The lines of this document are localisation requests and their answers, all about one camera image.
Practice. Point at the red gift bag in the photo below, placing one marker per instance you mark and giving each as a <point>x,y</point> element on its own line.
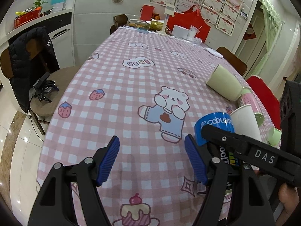
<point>191,17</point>

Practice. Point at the blue black metal cup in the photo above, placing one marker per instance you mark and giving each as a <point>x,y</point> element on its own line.
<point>201,152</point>

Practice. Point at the white paper cup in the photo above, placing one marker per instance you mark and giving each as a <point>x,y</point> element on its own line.
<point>244,122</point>

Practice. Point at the food container with snacks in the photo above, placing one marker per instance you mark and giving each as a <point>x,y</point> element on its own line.
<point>140,24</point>

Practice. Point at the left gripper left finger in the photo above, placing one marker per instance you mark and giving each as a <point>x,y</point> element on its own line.
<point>54,204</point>

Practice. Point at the brown wooden chair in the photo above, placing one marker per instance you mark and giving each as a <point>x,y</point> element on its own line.
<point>237,64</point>
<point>118,21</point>

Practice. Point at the person's hand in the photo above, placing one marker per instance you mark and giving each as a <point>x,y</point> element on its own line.
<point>290,199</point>

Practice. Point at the white desk lamp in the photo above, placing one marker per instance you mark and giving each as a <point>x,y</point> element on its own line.
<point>169,11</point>

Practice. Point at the pink green clear tumbler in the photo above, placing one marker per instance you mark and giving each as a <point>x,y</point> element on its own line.
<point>248,98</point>

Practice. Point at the potted green plant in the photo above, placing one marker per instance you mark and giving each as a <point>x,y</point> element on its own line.
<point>38,3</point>

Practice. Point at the teal white humidifier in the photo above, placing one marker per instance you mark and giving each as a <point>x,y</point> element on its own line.
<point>58,5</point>

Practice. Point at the brown wooden chair right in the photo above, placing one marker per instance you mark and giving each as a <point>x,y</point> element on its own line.
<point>237,64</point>

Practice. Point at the red door diamond decoration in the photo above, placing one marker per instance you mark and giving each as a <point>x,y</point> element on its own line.
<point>250,33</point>

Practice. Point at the large light green cup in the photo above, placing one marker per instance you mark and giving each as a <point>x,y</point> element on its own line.
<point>225,83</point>

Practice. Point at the red cushioned chair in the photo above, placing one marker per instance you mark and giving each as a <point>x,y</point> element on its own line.
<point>267,98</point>

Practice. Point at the white cabinet with counter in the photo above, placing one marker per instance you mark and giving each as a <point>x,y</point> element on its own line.
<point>59,27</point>

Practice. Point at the white box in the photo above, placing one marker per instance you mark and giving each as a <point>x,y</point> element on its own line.
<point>180,32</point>

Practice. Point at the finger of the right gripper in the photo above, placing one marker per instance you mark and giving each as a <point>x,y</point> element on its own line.
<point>235,142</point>

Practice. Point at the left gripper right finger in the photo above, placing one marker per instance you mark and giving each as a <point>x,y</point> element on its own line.
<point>249,204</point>

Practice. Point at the brown wooden chair far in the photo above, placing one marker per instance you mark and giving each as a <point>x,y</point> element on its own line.
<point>118,21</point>

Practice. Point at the small red bag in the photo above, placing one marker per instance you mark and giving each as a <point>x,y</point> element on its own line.
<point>146,12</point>

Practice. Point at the plastic cup with straw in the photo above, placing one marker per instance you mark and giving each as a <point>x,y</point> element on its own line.
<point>193,31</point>

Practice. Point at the pink checkered tablecloth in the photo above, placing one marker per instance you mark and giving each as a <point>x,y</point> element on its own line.
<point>149,91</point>

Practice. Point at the white plastic bag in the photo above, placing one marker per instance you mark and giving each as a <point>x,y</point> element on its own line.
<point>213,52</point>

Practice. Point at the chair with black jacket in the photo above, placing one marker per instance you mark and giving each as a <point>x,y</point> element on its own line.
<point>38,82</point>

